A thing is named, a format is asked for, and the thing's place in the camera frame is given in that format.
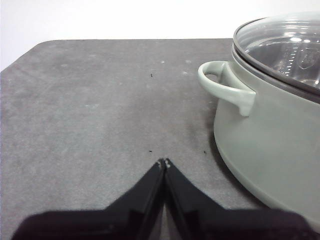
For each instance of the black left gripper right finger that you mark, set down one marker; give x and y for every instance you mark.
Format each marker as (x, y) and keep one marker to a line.
(237, 225)

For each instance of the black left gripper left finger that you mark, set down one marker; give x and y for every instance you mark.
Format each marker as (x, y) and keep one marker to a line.
(100, 225)

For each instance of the glass steamer lid with knob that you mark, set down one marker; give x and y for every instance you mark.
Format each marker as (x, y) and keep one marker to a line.
(280, 40)

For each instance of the grey-green electric steamer pot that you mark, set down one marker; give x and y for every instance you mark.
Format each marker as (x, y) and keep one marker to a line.
(275, 140)

